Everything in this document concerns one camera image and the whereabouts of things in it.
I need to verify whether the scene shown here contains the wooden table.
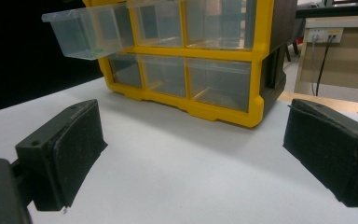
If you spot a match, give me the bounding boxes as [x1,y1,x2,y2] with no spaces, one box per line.
[278,91,358,119]

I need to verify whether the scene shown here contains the black desk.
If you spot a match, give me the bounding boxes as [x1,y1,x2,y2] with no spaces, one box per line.
[295,0,358,20]

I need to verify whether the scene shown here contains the white power outlet strip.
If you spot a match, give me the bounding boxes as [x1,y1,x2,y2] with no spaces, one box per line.
[307,27,345,44]

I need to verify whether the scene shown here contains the set of closed clear drawers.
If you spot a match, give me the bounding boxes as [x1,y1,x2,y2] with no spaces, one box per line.
[107,0,257,113]

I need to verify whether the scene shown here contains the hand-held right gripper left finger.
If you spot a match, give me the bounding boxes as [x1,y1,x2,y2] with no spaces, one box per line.
[14,98,109,213]

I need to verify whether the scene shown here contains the yellow black drawer organizer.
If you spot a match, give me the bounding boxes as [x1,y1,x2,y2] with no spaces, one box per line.
[82,0,298,129]

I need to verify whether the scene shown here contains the white table board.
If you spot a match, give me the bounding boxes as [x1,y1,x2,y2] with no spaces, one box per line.
[0,76,358,224]

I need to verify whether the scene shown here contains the white power cable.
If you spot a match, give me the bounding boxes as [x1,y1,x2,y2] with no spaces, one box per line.
[310,35,320,96]

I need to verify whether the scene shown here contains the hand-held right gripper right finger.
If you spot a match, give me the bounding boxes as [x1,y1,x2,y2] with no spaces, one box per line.
[282,98,358,208]

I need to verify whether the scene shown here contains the clear plastic drawer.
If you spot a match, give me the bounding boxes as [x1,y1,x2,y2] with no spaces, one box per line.
[41,2,135,61]

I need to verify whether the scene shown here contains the black power cable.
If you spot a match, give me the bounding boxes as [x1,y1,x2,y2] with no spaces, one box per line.
[315,35,336,97]

